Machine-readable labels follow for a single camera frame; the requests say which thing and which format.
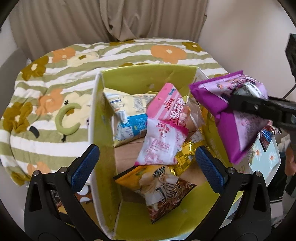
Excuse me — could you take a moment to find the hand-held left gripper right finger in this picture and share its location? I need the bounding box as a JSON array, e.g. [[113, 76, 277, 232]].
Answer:
[[185, 146, 272, 241]]

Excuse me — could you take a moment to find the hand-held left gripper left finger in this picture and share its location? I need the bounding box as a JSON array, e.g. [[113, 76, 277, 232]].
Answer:
[[24, 144, 109, 241]]

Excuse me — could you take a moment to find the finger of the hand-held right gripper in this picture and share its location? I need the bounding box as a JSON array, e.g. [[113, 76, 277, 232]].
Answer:
[[228, 91, 296, 134]]

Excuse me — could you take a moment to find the gold foil snack packet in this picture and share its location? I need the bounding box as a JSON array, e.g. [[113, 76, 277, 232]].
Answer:
[[169, 134, 208, 176]]

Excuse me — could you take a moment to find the purple snack packet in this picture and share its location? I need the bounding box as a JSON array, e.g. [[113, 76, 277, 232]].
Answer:
[[189, 71, 269, 164]]

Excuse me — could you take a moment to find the yellow brown snack packet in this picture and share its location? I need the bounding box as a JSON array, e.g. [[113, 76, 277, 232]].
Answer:
[[113, 164, 197, 224]]

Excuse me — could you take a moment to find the clear plastic snack packet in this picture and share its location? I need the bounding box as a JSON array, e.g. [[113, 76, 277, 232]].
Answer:
[[183, 96, 205, 130]]

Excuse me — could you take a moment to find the white pink snack packet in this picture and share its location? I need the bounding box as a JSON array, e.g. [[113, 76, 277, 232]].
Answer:
[[134, 117, 189, 166]]

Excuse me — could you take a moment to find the pink marshmallow packet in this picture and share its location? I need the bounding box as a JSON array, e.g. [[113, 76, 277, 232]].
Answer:
[[146, 83, 185, 127]]

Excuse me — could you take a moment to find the cream blue snack packet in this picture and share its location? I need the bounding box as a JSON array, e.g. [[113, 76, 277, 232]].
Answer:
[[103, 88, 158, 142]]

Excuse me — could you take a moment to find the green cardboard box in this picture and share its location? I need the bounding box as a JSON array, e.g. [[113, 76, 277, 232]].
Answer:
[[89, 64, 245, 241]]

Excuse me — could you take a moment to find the person's right hand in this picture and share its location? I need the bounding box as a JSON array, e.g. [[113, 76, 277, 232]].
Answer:
[[285, 144, 296, 177]]

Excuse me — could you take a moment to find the red blue snack packet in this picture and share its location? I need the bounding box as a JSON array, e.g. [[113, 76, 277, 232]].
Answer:
[[259, 125, 281, 152]]

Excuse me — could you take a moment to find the black device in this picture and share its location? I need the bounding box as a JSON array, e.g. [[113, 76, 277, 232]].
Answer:
[[285, 34, 296, 77]]

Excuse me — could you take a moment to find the floral striped blanket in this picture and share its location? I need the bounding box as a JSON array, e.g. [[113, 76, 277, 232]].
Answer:
[[0, 37, 229, 186]]

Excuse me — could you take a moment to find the grey headboard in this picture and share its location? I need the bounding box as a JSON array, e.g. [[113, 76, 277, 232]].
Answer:
[[0, 47, 26, 79]]

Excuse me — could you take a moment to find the beige curtain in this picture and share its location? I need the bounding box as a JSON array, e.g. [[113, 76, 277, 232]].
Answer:
[[9, 0, 208, 55]]

